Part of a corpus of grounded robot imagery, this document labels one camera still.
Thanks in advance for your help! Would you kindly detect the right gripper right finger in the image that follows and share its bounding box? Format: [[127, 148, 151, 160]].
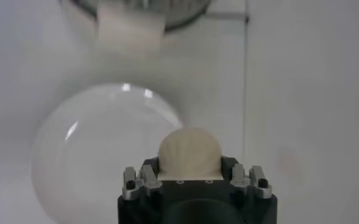
[[221, 156, 273, 198]]

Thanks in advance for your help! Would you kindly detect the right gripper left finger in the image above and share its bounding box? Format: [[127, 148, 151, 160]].
[[121, 156, 163, 201]]

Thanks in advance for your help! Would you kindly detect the white steamed baozi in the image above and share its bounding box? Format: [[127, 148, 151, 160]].
[[157, 127, 223, 181]]

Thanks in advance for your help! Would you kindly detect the stainless steel steamer basket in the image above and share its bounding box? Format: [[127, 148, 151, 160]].
[[60, 0, 212, 54]]

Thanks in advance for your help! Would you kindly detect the white round plate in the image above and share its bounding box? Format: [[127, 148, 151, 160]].
[[30, 83, 185, 224]]

